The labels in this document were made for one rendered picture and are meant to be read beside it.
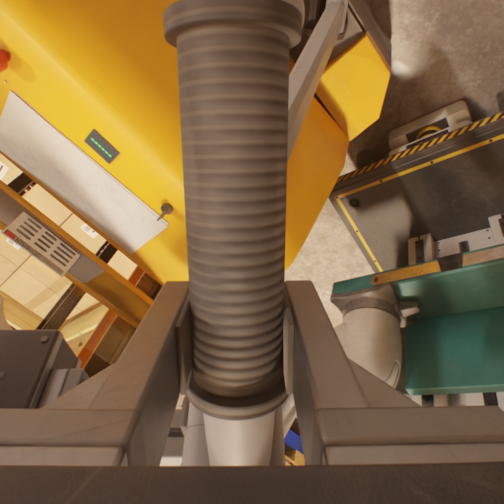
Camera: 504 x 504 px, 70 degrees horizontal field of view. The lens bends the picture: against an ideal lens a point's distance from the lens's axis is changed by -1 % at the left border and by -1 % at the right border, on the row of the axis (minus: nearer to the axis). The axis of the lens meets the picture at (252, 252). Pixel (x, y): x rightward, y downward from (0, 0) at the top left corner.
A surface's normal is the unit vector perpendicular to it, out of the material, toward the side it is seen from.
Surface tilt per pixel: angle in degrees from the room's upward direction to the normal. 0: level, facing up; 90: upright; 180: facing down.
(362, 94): 22
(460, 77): 0
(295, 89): 91
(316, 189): 74
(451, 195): 0
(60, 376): 90
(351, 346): 89
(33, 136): 0
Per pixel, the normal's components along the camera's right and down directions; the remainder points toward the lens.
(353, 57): 0.01, 0.51
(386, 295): -0.20, 0.51
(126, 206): -0.27, 0.68
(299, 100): 0.69, -0.36
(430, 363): -0.56, -0.68
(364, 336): -0.31, -0.71
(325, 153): 0.60, -0.13
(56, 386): 0.00, -0.70
